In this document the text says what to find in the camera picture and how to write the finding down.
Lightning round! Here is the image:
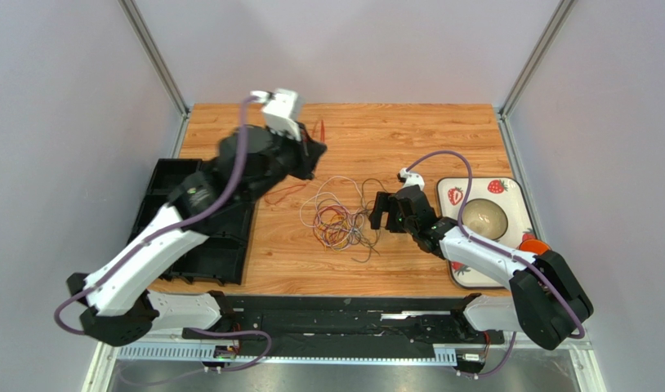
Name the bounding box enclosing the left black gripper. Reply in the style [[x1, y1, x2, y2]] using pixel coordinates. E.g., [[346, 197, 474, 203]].
[[243, 120, 328, 207]]

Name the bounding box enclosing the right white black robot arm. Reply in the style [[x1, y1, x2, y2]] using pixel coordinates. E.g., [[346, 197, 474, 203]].
[[370, 185, 594, 350]]

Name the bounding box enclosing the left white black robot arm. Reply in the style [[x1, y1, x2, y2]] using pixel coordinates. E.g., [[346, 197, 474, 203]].
[[67, 125, 327, 347]]

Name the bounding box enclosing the beige ceramic bowl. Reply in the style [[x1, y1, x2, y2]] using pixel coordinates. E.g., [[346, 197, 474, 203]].
[[462, 198, 509, 240]]

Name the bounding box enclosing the black compartment organizer tray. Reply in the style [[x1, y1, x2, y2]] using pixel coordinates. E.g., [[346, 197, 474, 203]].
[[128, 158, 256, 286]]

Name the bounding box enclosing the orange plastic cup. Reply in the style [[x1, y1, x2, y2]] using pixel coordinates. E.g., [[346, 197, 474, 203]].
[[518, 238, 551, 255]]

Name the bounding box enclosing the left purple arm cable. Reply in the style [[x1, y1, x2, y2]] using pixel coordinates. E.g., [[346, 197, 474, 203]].
[[54, 95, 274, 373]]

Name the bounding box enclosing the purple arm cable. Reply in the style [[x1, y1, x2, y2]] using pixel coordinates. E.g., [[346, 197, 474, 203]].
[[54, 95, 274, 373], [407, 150, 587, 380]]

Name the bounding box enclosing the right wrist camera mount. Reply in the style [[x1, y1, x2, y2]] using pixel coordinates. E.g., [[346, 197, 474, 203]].
[[398, 167, 425, 191]]

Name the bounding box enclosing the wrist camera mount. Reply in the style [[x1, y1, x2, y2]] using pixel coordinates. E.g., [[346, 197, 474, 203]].
[[250, 88, 304, 142], [398, 167, 425, 191]]

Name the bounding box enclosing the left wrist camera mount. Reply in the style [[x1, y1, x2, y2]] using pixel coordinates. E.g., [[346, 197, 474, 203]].
[[250, 88, 304, 142]]

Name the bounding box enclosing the yellow wire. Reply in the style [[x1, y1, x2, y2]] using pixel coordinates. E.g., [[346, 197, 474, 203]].
[[313, 214, 358, 252]]

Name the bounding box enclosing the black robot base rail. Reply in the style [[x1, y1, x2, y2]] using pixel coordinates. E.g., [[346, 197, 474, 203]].
[[208, 295, 505, 359]]

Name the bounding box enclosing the white slotted cable duct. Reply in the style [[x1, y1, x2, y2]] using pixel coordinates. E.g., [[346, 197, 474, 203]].
[[114, 342, 458, 367]]

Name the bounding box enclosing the left aluminium frame post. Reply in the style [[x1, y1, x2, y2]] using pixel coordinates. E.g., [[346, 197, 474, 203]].
[[118, 0, 190, 118]]

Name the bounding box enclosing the aluminium frame post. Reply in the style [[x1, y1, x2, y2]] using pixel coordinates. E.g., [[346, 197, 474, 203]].
[[118, 0, 190, 118], [499, 0, 578, 118]]

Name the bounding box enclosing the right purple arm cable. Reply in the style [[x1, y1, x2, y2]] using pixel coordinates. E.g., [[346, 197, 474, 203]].
[[407, 150, 587, 380]]

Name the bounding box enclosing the right aluminium frame post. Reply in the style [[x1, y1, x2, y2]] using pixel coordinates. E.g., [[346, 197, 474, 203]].
[[499, 0, 578, 118]]

